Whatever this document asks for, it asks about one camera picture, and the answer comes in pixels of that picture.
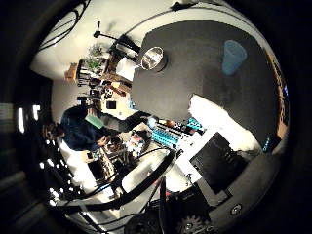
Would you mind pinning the green potted plant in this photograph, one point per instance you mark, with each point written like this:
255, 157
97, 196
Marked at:
94, 58

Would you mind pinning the dark grey table mat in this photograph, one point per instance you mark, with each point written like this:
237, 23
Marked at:
195, 71

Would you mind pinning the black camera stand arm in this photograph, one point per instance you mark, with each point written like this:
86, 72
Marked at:
112, 36

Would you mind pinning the person in dark clothes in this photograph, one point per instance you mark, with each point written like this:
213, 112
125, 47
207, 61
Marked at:
81, 128

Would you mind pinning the teal pipette tip box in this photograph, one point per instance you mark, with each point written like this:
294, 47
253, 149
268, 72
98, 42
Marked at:
165, 136
195, 124

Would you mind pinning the brown wooden box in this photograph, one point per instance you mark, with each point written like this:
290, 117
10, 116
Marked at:
70, 72

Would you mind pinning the light blue plastic cup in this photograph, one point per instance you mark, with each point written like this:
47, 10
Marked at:
233, 58

